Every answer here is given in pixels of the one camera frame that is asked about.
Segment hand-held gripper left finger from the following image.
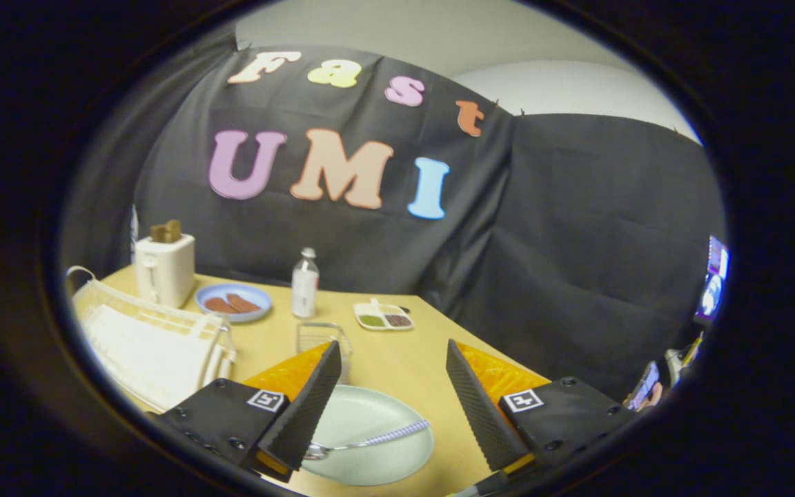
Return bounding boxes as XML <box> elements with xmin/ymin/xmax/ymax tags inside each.
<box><xmin>153</xmin><ymin>340</ymin><xmax>343</xmax><ymax>484</ymax></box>

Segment metal wire basket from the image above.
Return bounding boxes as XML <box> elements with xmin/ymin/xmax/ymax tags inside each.
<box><xmin>295</xmin><ymin>322</ymin><xmax>353</xmax><ymax>385</ymax></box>

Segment clear plastic water bottle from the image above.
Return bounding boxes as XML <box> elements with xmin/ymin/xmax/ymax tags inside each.
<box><xmin>291</xmin><ymin>248</ymin><xmax>320</xmax><ymax>319</ymax></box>

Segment black backdrop cloth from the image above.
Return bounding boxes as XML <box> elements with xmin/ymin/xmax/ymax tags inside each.
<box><xmin>59</xmin><ymin>35</ymin><xmax>726</xmax><ymax>402</ymax></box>

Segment pale green plate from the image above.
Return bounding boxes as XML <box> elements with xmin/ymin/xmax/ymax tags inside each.
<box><xmin>301</xmin><ymin>384</ymin><xmax>435</xmax><ymax>487</ymax></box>

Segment white wire dish rack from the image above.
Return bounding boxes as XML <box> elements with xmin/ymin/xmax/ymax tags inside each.
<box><xmin>66</xmin><ymin>266</ymin><xmax>237</xmax><ymax>413</ymax></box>

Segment white drain tray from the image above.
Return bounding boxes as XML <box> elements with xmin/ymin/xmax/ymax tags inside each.
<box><xmin>84</xmin><ymin>304</ymin><xmax>224</xmax><ymax>409</ymax></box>

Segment computer monitor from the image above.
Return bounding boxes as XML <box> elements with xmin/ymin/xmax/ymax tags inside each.
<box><xmin>693</xmin><ymin>235</ymin><xmax>731</xmax><ymax>327</ymax></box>

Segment spoon with checked handle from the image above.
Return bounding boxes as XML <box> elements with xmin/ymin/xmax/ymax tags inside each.
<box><xmin>303</xmin><ymin>419</ymin><xmax>431</xmax><ymax>461</ymax></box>

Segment white toaster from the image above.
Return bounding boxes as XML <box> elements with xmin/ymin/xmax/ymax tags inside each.
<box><xmin>134</xmin><ymin>233</ymin><xmax>196</xmax><ymax>309</ymax></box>

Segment blue plate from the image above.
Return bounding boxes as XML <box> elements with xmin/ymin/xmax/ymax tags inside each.
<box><xmin>195</xmin><ymin>283</ymin><xmax>273</xmax><ymax>324</ymax></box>

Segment white divided dish with grains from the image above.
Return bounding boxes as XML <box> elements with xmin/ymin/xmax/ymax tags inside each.
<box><xmin>354</xmin><ymin>298</ymin><xmax>415</xmax><ymax>331</ymax></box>

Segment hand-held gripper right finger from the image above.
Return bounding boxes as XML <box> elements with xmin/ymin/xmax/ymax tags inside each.
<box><xmin>446</xmin><ymin>338</ymin><xmax>640</xmax><ymax>485</ymax></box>

